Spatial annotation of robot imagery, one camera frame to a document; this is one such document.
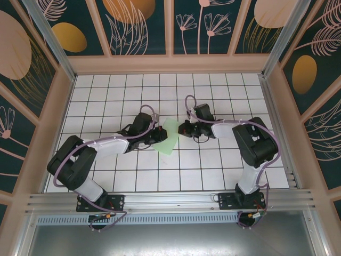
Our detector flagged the light green paper sheet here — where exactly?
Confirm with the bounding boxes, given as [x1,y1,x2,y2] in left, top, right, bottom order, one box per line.
[152,117,180,156]

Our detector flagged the grey metal sheet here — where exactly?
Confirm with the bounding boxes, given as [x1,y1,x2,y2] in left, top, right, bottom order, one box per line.
[15,209,331,256]

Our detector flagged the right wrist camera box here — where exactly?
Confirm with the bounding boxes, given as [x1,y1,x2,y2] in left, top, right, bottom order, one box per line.
[186,106,198,122]

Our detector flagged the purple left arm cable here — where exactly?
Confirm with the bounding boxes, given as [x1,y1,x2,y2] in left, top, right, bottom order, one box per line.
[53,104,160,232]

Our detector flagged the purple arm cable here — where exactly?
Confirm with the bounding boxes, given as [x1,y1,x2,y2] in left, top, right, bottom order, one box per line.
[184,94,280,229]
[53,104,160,232]

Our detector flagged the aluminium side rail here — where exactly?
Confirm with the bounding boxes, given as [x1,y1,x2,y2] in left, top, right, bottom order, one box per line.
[258,76,303,189]

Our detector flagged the aluminium mounting rail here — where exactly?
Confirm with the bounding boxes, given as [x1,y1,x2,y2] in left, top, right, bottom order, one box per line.
[25,188,316,215]

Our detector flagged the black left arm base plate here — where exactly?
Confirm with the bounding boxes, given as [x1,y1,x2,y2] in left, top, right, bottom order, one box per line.
[76,194,126,213]

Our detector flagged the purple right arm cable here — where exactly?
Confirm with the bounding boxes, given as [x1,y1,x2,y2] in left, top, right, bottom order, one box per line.
[184,94,280,229]

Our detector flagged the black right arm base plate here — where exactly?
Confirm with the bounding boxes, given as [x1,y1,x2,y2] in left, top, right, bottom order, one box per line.
[217,192,267,210]

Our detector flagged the slotted grey cable duct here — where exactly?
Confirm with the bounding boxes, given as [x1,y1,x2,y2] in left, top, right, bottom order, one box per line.
[36,212,240,225]

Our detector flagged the aluminium corner post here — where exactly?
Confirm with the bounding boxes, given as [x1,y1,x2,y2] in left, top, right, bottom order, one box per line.
[21,0,77,81]
[262,0,312,78]

